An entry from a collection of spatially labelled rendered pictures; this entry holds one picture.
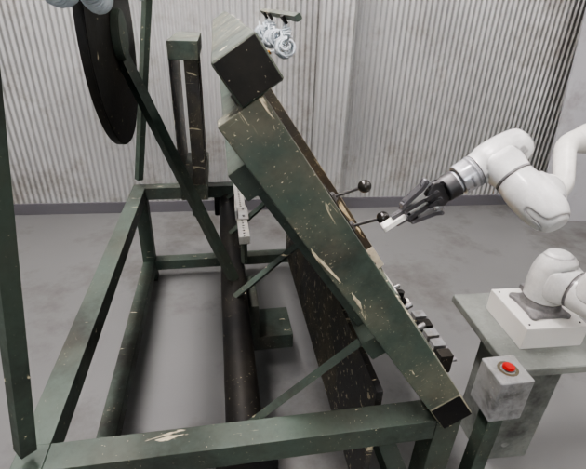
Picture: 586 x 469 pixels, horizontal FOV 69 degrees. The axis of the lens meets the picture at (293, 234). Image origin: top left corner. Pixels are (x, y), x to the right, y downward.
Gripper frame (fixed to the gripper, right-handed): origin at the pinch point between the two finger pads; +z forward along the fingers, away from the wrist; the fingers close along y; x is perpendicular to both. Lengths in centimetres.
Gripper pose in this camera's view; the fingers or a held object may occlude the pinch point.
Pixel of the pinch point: (392, 221)
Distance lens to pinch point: 123.8
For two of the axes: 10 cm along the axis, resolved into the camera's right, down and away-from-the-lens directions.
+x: -1.6, -4.7, 8.7
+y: 5.3, 7.0, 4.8
